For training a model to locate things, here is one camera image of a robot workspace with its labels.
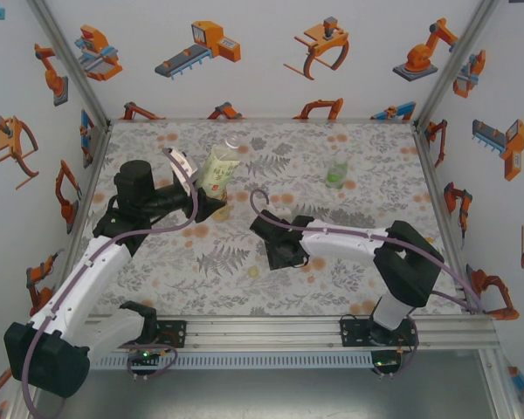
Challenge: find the pale yellow label plastic bottle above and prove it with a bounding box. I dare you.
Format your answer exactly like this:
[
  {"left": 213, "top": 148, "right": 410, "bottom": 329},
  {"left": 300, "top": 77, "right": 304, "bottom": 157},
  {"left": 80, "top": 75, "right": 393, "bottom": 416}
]
[{"left": 198, "top": 134, "right": 242, "bottom": 204}]

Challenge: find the green label plastic bottle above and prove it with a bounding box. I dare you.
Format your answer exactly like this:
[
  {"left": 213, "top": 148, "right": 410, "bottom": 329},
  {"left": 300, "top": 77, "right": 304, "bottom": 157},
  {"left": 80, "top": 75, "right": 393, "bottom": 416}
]
[{"left": 325, "top": 150, "right": 350, "bottom": 190}]

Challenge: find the floral patterned table mat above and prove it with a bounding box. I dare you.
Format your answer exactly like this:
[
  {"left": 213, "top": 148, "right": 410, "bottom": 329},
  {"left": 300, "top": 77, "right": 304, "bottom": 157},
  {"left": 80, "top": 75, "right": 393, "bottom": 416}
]
[{"left": 76, "top": 120, "right": 468, "bottom": 318}]

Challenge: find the small circuit board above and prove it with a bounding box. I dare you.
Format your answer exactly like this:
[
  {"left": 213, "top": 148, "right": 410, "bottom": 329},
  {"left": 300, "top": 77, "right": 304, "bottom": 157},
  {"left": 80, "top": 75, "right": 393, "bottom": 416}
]
[
  {"left": 372, "top": 355, "right": 401, "bottom": 372},
  {"left": 128, "top": 348, "right": 162, "bottom": 367}
]

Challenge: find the aluminium side rail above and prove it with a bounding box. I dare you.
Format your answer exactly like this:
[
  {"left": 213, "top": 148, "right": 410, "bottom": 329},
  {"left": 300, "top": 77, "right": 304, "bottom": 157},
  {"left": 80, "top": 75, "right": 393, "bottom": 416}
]
[
  {"left": 412, "top": 121, "right": 486, "bottom": 315},
  {"left": 63, "top": 121, "right": 114, "bottom": 263}
]

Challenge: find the grey corner bracket plate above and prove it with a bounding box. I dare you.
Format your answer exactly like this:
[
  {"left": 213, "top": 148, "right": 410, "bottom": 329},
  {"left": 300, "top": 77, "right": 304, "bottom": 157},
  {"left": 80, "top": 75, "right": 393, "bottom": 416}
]
[{"left": 81, "top": 124, "right": 111, "bottom": 170}]

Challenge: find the aluminium front rail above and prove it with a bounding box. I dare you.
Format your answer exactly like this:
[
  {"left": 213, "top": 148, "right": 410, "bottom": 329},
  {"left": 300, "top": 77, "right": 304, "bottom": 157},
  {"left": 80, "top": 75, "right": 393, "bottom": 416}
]
[{"left": 82, "top": 314, "right": 499, "bottom": 353}]

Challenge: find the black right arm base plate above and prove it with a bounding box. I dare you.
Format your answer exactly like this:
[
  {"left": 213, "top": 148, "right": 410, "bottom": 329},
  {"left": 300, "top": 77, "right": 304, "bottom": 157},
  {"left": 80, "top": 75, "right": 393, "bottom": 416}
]
[{"left": 339, "top": 317, "right": 372, "bottom": 348}]

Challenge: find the slotted grey cable duct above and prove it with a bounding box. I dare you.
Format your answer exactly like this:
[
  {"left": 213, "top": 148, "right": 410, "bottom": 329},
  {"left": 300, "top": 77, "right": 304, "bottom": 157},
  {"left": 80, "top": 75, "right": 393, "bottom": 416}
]
[{"left": 86, "top": 352, "right": 375, "bottom": 371}]

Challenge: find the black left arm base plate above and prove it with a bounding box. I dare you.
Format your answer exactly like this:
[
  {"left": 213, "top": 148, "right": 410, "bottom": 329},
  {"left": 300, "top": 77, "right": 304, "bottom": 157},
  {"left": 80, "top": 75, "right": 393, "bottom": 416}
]
[{"left": 155, "top": 319, "right": 189, "bottom": 350}]

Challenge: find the aluminium corner post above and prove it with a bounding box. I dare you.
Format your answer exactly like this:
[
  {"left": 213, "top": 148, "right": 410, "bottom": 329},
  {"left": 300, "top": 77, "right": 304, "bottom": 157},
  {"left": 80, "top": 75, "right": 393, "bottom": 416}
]
[
  {"left": 25, "top": 0, "right": 114, "bottom": 127},
  {"left": 414, "top": 0, "right": 503, "bottom": 127}
]

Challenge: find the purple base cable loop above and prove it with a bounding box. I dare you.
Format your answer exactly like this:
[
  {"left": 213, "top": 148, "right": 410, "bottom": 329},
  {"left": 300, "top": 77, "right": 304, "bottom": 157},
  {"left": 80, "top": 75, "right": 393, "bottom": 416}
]
[
  {"left": 372, "top": 320, "right": 421, "bottom": 381},
  {"left": 127, "top": 346, "right": 178, "bottom": 381}
]

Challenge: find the aluminium lower frame post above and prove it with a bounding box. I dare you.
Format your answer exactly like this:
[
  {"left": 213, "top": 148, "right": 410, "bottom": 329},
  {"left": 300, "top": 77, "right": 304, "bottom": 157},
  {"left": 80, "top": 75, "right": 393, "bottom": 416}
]
[
  {"left": 6, "top": 388, "right": 45, "bottom": 419},
  {"left": 479, "top": 348, "right": 523, "bottom": 419}
]

